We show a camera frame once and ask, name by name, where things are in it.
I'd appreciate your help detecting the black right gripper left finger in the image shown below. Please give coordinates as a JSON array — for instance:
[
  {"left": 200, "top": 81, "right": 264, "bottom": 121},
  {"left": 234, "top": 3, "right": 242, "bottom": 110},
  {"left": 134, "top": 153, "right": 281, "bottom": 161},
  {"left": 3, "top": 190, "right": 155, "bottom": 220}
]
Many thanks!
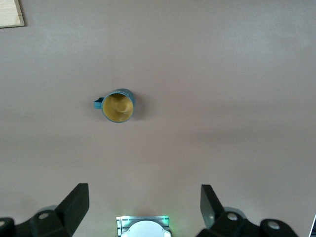
[{"left": 0, "top": 183, "right": 89, "bottom": 237}]

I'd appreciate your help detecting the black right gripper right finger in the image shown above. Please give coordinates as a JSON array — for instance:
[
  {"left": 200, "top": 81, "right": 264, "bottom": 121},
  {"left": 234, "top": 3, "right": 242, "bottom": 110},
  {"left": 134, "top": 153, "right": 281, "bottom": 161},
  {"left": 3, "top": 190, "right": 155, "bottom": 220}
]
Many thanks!
[{"left": 196, "top": 184, "right": 299, "bottom": 237}]

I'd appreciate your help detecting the teal cup with yellow inside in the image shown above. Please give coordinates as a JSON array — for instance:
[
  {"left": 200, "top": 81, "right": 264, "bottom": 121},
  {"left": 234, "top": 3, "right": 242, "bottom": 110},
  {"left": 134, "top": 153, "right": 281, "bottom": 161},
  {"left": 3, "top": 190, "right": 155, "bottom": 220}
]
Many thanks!
[{"left": 93, "top": 88, "right": 136, "bottom": 123}]

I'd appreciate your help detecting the bamboo cutting board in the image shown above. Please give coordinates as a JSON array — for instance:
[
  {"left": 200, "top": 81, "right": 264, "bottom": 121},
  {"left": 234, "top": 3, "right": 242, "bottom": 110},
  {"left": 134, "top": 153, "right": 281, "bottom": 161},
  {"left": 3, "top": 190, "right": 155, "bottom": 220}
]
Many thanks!
[{"left": 0, "top": 0, "right": 26, "bottom": 28}]

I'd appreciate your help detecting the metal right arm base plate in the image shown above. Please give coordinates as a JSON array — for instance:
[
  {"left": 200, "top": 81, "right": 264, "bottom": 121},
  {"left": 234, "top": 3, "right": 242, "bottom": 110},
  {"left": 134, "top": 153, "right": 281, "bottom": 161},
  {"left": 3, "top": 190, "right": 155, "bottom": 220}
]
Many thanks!
[{"left": 116, "top": 215, "right": 171, "bottom": 237}]

